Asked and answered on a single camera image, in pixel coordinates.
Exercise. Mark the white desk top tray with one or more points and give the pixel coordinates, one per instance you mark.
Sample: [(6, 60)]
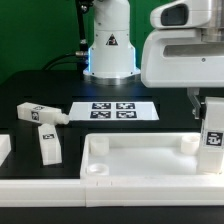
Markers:
[(148, 154)]

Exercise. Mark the white marker plate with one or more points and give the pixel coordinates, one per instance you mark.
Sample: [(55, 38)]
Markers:
[(113, 111)]

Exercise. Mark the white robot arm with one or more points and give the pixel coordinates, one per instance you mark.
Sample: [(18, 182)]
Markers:
[(112, 58)]

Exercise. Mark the white left rail block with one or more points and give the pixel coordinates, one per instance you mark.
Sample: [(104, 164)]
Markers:
[(5, 147)]

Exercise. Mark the white front rail barrier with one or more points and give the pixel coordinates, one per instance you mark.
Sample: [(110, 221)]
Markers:
[(203, 191)]

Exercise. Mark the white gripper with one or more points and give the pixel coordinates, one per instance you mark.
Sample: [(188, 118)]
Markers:
[(179, 59)]

